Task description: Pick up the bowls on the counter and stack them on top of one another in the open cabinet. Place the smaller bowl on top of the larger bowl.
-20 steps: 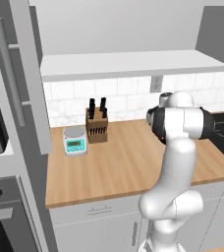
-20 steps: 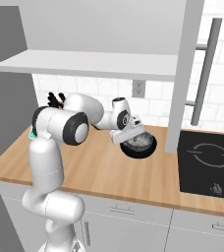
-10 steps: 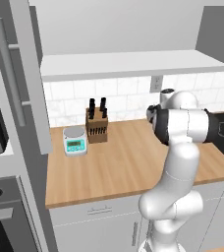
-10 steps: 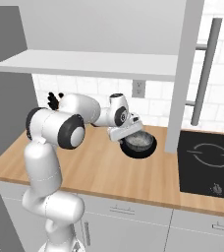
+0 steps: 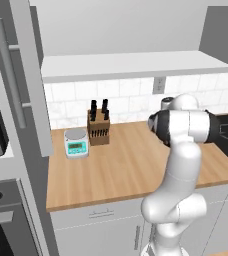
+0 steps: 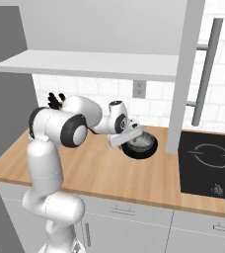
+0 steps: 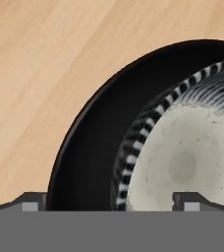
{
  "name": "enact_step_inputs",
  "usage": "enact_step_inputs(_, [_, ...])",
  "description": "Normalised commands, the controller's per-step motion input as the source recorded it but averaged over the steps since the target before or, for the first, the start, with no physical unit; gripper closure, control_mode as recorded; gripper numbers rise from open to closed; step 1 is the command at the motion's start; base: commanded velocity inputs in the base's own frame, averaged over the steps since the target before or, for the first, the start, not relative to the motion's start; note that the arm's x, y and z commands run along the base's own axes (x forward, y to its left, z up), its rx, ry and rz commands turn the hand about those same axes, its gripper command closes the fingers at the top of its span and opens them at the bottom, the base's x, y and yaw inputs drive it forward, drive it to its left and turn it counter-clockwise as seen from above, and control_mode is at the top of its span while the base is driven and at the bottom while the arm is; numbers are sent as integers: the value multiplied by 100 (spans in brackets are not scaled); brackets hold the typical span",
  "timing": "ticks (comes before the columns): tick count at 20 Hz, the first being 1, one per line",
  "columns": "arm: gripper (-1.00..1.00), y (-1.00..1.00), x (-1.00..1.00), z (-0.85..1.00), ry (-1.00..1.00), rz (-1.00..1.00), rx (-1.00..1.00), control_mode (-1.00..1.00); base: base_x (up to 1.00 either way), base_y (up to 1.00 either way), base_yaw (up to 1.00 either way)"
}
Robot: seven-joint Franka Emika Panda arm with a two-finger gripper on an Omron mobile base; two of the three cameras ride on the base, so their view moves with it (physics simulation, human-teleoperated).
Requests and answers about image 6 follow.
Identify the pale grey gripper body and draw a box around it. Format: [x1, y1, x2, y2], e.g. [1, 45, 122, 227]
[107, 126, 144, 149]

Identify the black bowl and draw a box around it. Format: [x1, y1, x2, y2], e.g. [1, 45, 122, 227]
[120, 129, 159, 161]

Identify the grey cabinet door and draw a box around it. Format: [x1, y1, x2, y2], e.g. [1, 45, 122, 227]
[165, 0, 206, 155]

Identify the tall grey cabinet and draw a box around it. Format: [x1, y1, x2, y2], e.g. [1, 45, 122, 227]
[0, 5, 39, 253]

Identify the grey drawer front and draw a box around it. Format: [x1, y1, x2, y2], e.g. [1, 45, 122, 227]
[169, 210, 225, 239]
[0, 181, 32, 203]
[74, 193, 176, 228]

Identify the black hob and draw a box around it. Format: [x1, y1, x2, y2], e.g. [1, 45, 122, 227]
[178, 130, 225, 203]

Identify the grey base cupboard door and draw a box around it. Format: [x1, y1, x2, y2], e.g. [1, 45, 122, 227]
[79, 211, 172, 253]
[165, 226, 225, 253]

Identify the grey wall socket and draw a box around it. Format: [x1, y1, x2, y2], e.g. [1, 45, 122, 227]
[131, 79, 147, 100]

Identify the grey open wall cabinet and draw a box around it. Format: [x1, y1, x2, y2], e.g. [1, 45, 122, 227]
[0, 0, 188, 83]

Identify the grey cupboard door handle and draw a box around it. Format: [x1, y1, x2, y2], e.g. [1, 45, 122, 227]
[83, 221, 92, 248]

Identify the grey bar door handle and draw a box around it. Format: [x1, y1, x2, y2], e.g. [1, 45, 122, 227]
[186, 18, 224, 127]

